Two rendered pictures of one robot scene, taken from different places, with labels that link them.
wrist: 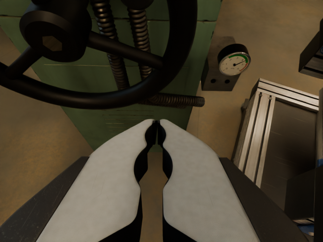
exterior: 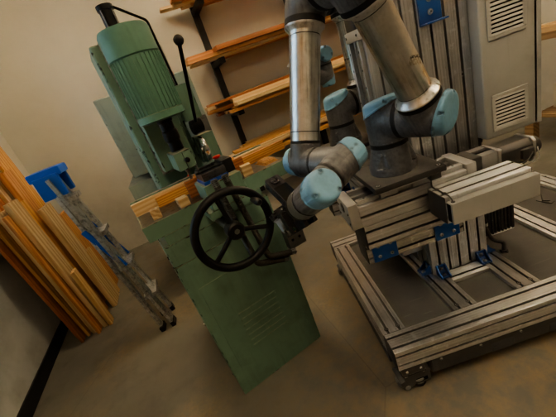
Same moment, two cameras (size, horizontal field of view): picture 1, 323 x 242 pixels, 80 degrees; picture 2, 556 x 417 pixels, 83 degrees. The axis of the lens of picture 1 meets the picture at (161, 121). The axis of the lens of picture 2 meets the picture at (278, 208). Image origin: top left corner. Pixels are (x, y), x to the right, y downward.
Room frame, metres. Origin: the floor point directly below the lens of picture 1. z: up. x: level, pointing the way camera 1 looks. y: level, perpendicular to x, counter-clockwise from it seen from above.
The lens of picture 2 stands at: (-0.76, 0.29, 1.22)
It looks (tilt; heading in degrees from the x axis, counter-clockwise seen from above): 22 degrees down; 340
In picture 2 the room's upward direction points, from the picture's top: 20 degrees counter-clockwise
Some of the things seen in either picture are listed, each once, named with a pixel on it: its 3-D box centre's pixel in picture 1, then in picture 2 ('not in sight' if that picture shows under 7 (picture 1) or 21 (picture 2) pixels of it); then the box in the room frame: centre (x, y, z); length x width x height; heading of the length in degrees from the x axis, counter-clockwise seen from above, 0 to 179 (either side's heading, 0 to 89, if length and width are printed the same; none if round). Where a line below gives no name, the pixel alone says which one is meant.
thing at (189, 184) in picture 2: not in sight; (217, 176); (0.44, 0.04, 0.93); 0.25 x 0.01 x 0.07; 92
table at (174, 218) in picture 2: not in sight; (218, 194); (0.42, 0.07, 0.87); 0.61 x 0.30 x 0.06; 92
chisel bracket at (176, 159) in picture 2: not in sight; (182, 160); (0.55, 0.12, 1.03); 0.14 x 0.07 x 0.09; 2
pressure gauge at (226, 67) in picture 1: (231, 62); not in sight; (0.32, -0.14, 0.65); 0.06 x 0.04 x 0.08; 92
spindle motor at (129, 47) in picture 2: not in sight; (143, 76); (0.53, 0.12, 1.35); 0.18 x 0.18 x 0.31
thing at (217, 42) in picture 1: (218, 64); (289, 233); (0.39, -0.14, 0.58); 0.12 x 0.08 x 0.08; 2
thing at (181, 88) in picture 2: not in sight; (184, 103); (0.74, -0.02, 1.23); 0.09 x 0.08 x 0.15; 2
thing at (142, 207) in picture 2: not in sight; (203, 178); (0.55, 0.07, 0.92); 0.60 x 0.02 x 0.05; 92
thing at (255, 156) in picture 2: not in sight; (224, 170); (0.53, -0.02, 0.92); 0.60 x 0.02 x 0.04; 92
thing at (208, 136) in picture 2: not in sight; (206, 146); (0.71, -0.03, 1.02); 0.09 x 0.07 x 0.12; 92
